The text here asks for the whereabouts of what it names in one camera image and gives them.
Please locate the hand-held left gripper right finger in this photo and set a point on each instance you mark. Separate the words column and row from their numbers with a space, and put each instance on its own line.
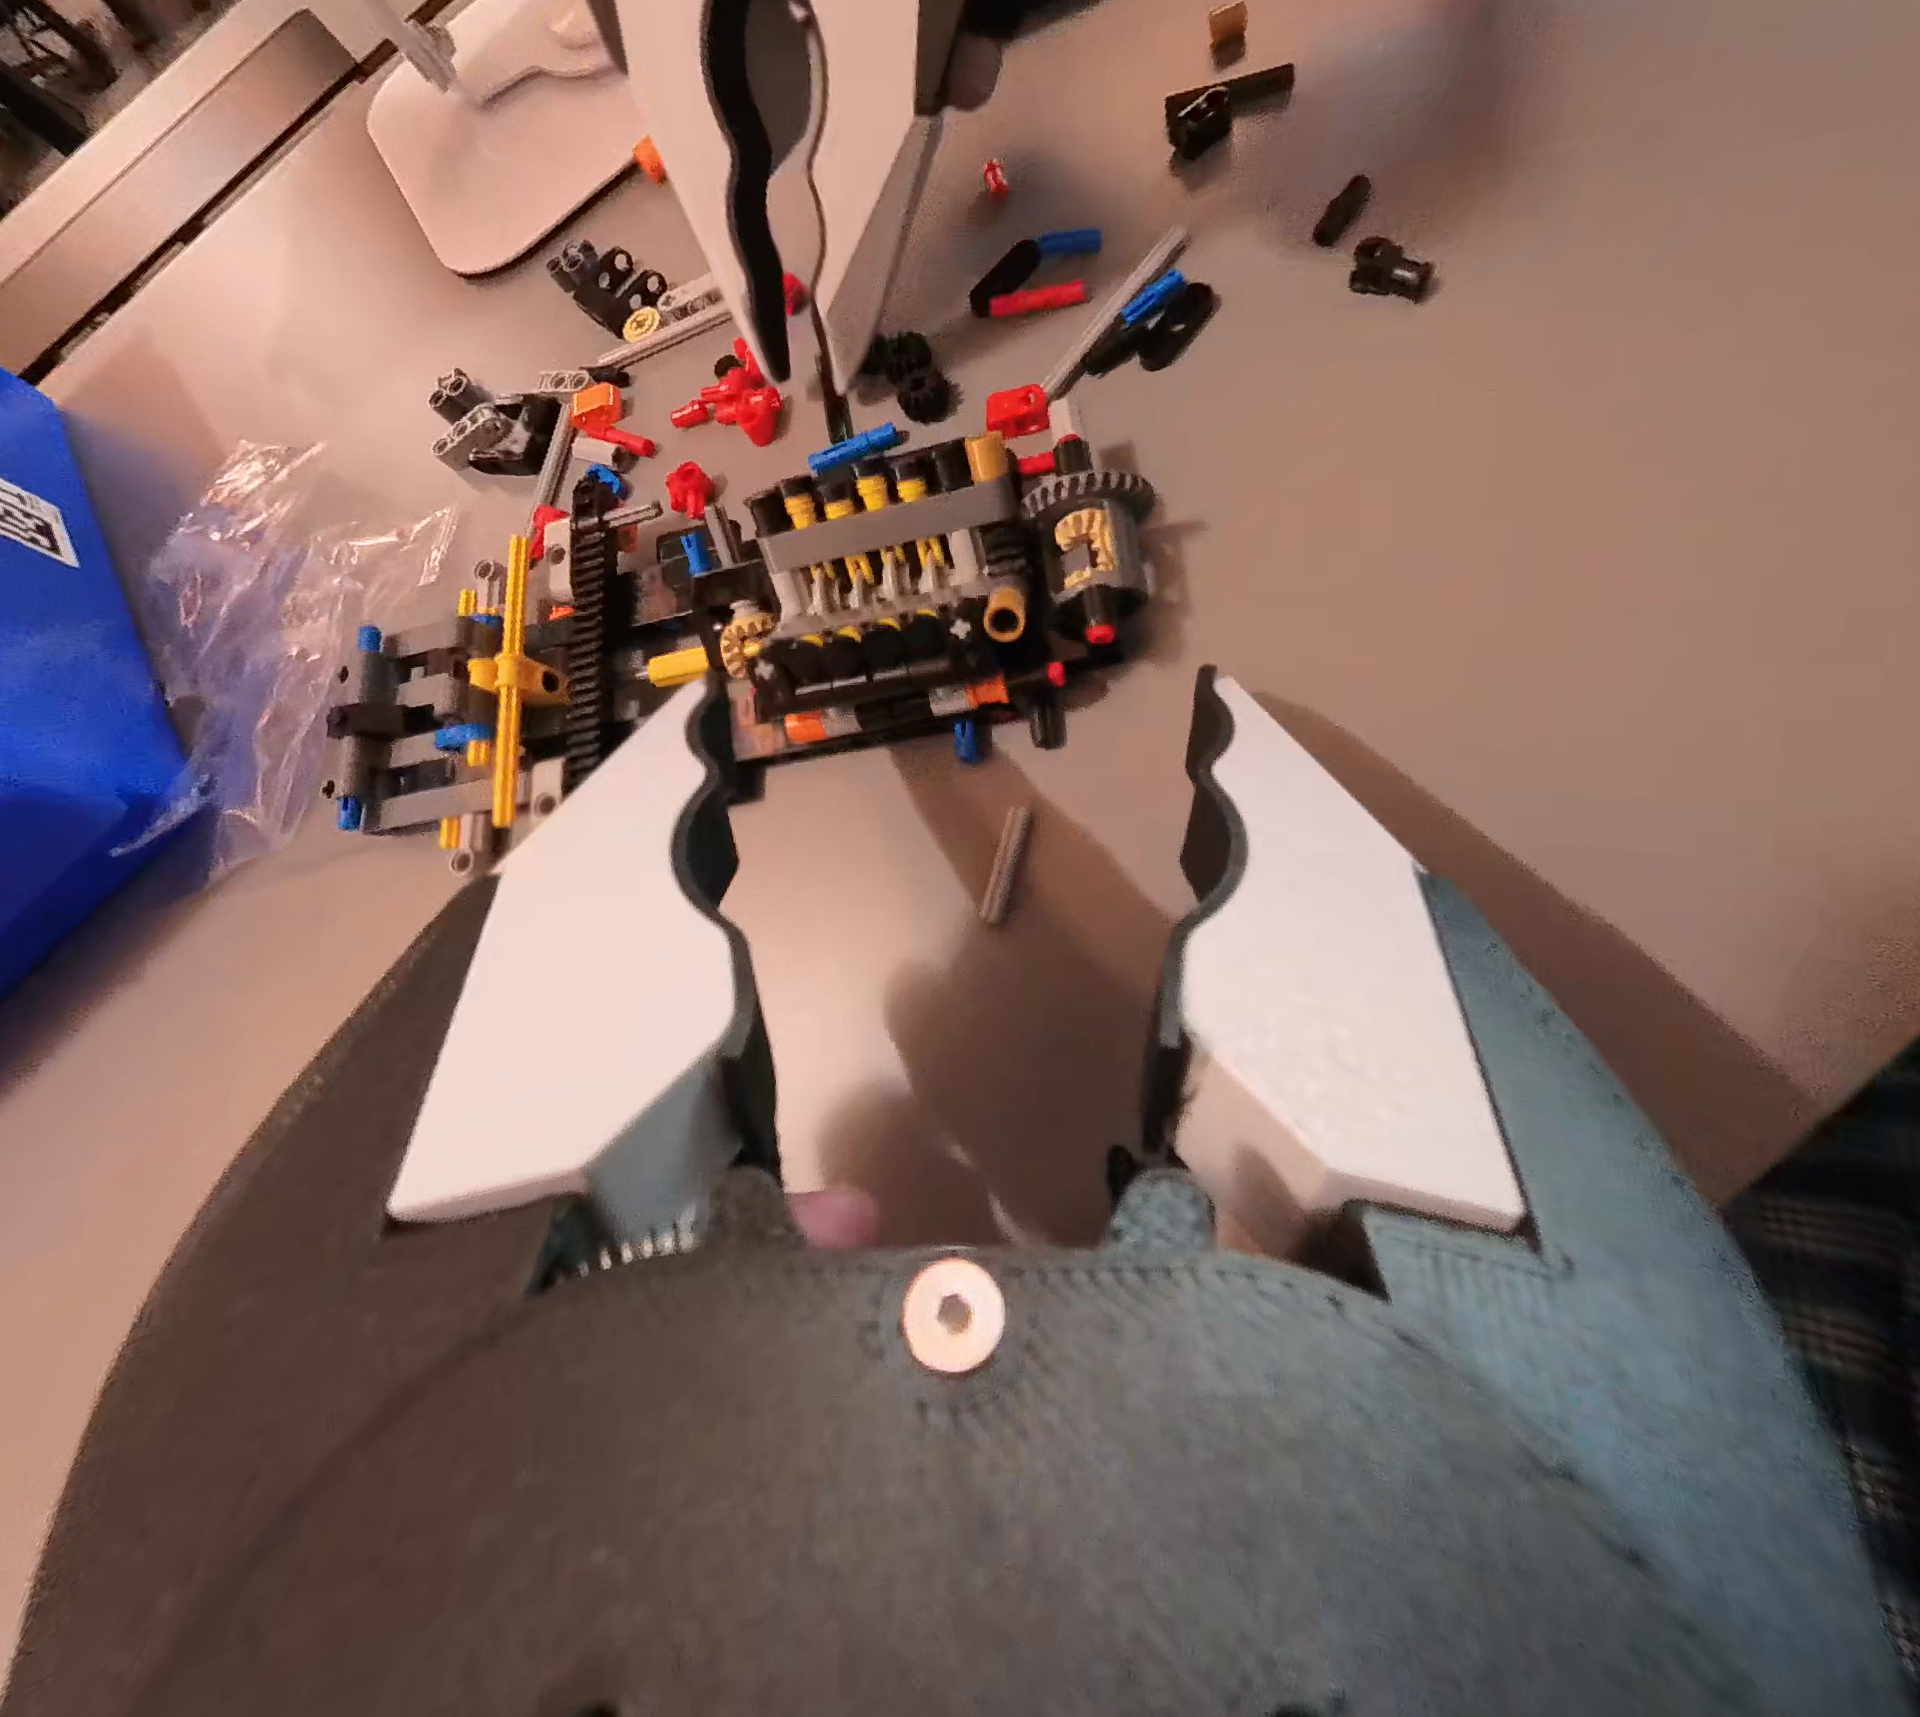
column 1335, row 998

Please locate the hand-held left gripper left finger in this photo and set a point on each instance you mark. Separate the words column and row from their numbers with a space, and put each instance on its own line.
column 571, row 998

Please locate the lego car chassis assembly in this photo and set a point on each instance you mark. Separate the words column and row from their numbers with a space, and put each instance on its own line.
column 871, row 547

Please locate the small tan lego piece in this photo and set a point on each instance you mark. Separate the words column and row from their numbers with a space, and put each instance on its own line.
column 1228, row 19

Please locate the black angled lego beam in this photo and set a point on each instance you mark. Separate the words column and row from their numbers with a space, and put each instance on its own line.
column 1209, row 105

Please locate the blue lego pin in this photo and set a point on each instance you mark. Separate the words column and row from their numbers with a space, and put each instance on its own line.
column 855, row 451
column 1068, row 240
column 1150, row 295

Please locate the black lego connector block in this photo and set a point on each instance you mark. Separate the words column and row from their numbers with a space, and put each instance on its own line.
column 601, row 281

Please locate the short black lego liftarm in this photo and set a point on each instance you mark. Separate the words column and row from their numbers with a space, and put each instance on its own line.
column 1002, row 276
column 1179, row 322

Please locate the light grey lego beam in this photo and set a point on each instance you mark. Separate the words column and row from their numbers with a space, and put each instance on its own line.
column 674, row 314

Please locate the short dark grey lego axle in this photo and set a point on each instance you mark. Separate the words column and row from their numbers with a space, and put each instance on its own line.
column 1006, row 864

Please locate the long light grey lego axle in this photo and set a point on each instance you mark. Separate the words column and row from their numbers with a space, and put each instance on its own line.
column 1119, row 306

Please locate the black lego bevel gear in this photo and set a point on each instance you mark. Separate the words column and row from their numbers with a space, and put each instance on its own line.
column 928, row 394
column 902, row 356

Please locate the black lego pin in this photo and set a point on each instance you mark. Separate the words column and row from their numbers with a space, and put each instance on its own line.
column 1341, row 210

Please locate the pile of red lego connectors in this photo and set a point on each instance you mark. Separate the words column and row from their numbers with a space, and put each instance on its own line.
column 735, row 397

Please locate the orange lego connector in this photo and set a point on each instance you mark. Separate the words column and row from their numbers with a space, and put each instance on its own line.
column 597, row 402

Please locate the red lego connector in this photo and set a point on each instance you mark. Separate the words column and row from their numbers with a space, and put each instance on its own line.
column 693, row 488
column 1017, row 409

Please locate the red lego axle pin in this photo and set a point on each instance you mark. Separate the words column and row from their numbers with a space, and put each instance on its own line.
column 619, row 444

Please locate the grey and black lego connectors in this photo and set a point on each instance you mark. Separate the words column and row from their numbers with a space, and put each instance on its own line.
column 488, row 420

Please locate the black lego connector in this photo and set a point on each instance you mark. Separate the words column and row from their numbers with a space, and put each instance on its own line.
column 1391, row 269

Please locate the white monitor stand base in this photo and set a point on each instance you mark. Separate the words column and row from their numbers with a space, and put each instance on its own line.
column 511, row 112

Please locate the clear plastic bag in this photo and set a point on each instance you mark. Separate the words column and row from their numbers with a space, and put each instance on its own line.
column 284, row 607

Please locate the blue plastic storage bin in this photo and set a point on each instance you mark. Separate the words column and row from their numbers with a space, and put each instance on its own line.
column 75, row 698

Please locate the person's plaid trousers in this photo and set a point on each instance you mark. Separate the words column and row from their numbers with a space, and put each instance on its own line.
column 1838, row 1298

